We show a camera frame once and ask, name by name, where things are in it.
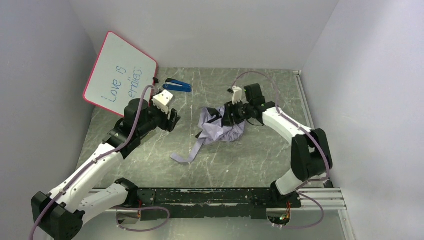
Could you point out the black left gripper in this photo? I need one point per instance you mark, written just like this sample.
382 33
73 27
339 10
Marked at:
166 119

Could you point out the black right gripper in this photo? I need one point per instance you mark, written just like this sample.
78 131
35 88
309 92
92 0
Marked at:
233 113

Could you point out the black and lavender umbrella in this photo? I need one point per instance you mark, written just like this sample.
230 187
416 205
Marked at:
213 130

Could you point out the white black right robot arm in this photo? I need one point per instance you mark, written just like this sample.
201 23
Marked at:
310 158

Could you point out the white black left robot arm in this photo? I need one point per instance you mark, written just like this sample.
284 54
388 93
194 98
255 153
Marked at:
62 212

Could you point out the blue stapler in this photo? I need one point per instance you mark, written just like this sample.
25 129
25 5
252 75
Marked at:
176 85

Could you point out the pink framed whiteboard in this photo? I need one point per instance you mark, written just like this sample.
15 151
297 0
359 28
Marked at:
120 74

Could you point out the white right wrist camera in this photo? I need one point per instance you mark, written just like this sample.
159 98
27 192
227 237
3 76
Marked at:
237 94

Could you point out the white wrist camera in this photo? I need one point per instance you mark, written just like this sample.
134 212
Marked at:
237 94
163 101

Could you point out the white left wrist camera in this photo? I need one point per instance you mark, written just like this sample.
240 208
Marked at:
163 101

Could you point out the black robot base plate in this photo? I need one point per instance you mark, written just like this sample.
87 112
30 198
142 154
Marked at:
192 203

